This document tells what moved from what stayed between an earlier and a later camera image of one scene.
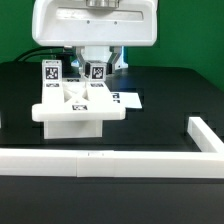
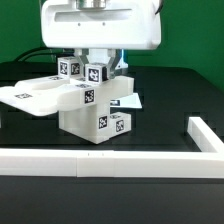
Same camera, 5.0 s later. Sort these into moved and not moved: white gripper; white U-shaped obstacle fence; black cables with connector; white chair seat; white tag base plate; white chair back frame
Moved: white chair seat; white chair back frame
Not moved: black cables with connector; white gripper; white tag base plate; white U-shaped obstacle fence
